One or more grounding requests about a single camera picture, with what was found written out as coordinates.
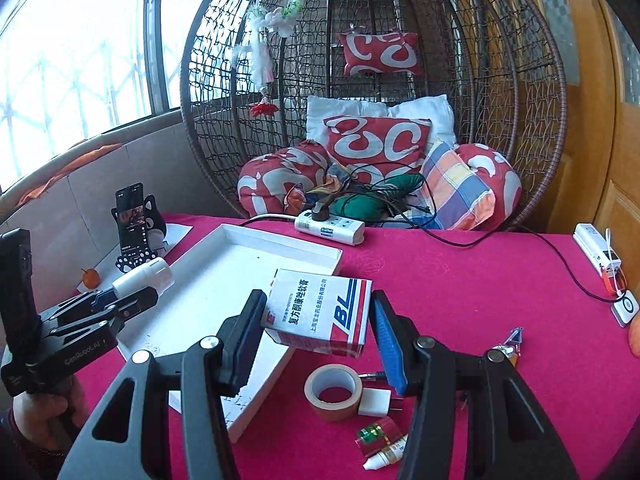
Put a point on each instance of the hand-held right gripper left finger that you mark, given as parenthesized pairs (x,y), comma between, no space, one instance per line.
(252,340)

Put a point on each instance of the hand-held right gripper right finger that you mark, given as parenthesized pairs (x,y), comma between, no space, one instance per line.
(387,350)

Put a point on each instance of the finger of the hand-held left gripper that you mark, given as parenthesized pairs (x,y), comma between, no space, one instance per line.
(75,306)
(130,305)

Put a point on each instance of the small tangerine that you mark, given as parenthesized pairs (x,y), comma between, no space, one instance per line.
(90,278)

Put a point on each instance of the white plastic bottle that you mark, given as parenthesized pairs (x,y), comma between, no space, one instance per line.
(145,276)

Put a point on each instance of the white medicine box striped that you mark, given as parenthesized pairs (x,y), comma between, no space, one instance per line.
(320,310)

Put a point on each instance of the white shallow tray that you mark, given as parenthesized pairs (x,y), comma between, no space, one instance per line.
(225,270)

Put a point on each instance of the small red box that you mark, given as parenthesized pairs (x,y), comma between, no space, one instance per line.
(377,435)

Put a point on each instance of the small white dropper bottle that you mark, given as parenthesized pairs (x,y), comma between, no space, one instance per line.
(390,455)

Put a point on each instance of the person's left forearm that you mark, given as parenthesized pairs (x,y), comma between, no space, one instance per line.
(20,462)

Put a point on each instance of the person's left hand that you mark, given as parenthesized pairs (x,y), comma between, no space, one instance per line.
(37,420)

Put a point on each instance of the white charger plug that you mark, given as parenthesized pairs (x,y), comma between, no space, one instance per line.
(375,401)

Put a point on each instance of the brown tape roll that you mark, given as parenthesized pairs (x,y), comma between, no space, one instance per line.
(330,412)

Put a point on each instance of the black cat phone stand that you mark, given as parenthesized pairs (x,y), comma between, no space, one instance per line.
(152,222)

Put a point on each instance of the black smartphone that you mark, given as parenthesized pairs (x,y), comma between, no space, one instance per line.
(130,215)

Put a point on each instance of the white power strip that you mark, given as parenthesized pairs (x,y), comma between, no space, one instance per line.
(340,230)

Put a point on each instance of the orange cloth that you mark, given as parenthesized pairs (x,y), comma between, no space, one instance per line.
(75,160)

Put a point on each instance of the black plug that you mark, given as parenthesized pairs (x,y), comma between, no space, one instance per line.
(320,211)

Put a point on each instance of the green cloth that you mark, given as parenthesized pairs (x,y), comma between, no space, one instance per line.
(355,207)

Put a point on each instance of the multicolour patterned cloth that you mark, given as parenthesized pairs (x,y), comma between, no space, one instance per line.
(300,195)

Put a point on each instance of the red patterned seat cushion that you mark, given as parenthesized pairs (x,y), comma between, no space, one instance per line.
(270,180)

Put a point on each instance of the plaid pillow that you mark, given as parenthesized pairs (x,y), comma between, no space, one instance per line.
(457,185)

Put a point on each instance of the red patterned square cushion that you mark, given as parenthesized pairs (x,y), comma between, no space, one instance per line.
(380,142)

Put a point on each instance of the white power bank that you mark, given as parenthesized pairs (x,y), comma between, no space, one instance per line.
(592,245)

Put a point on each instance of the red knot ornament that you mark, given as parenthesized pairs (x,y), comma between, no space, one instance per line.
(262,109)

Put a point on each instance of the white pillow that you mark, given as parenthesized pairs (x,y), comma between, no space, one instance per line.
(350,110)

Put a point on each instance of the white round-marked router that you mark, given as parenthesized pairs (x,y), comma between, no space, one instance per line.
(627,307)

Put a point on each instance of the red-yellow apple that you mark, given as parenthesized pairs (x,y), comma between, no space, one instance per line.
(635,337)

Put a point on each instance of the white feather dreamcatcher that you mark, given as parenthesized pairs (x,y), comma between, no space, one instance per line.
(260,60)

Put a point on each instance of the wicker hanging egg chair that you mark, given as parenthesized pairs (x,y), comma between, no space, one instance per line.
(500,85)

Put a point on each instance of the small red patterned pillow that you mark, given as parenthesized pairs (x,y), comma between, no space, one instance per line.
(382,55)

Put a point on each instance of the wooden door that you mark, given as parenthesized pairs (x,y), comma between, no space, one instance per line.
(590,110)

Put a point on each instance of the window with dark frame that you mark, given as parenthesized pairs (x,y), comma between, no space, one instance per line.
(65,50)

